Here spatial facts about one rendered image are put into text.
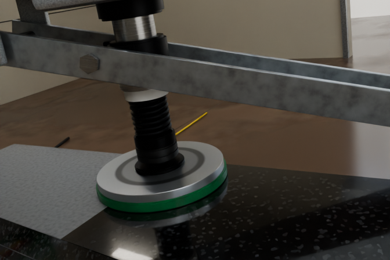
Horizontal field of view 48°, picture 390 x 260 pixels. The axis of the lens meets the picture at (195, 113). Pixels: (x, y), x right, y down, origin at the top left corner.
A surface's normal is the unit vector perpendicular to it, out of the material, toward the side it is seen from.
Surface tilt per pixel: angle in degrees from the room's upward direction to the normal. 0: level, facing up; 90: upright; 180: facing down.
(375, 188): 0
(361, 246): 0
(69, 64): 90
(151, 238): 0
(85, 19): 90
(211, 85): 90
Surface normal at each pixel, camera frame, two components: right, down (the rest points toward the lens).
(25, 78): 0.81, 0.04
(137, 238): -0.15, -0.95
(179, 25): -0.56, 0.32
